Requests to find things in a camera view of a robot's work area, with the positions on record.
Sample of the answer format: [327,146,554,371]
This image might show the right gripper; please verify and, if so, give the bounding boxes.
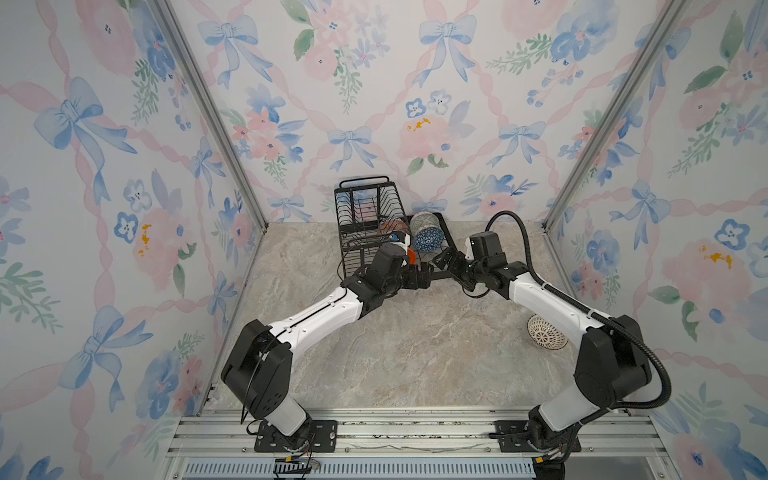
[431,247,487,291]

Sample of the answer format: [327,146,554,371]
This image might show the dark blue patterned bowl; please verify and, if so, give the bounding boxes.
[412,225,445,252]

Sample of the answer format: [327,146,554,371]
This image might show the red patterned bowl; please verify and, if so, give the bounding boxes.
[379,218,410,235]

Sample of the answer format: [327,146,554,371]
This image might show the green patterned bowl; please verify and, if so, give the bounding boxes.
[409,211,440,234]

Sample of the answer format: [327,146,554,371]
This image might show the black wire dish rack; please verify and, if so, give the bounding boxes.
[334,175,456,279]

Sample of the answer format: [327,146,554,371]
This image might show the beige lattice bowl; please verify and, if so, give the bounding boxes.
[526,315,568,351]

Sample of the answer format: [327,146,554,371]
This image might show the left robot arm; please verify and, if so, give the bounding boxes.
[220,243,434,440]

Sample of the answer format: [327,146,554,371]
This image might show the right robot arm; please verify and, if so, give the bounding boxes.
[433,248,652,451]

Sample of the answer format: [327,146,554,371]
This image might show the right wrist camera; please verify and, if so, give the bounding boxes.
[468,231,506,263]

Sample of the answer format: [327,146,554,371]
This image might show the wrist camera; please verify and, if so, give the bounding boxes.
[389,231,411,247]
[468,231,506,263]

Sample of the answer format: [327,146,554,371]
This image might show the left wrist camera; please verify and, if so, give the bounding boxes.
[389,231,411,247]

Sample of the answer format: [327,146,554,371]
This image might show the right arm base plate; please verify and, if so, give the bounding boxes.
[488,420,582,455]

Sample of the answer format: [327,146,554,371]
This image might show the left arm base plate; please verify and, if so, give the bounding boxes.
[254,419,338,454]

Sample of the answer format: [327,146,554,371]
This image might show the black corrugated cable conduit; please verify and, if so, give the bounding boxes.
[484,209,673,410]

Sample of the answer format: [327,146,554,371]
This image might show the aluminium rail frame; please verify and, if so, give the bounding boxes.
[157,407,681,479]

